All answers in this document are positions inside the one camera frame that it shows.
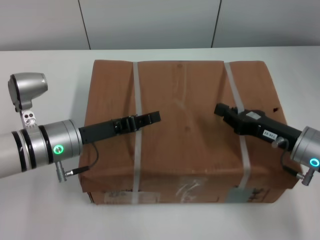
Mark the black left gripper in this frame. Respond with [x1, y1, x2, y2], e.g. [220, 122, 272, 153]
[78, 110, 161, 145]

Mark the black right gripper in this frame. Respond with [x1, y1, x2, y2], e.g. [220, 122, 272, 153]
[214, 102, 305, 151]

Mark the white plastic strapping band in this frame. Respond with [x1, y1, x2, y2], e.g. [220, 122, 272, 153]
[131, 61, 146, 205]
[223, 62, 253, 191]

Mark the brown cardboard box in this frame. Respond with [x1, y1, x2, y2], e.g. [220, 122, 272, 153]
[78, 59, 298, 205]

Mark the grey rectangular label sticker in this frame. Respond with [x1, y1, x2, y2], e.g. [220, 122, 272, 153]
[226, 187, 249, 204]

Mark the black cable with silver plug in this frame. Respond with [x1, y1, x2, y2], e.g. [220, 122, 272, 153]
[272, 137, 316, 186]
[55, 142, 100, 183]

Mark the silver perforated bracket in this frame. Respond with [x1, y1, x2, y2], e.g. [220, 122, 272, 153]
[21, 111, 39, 130]

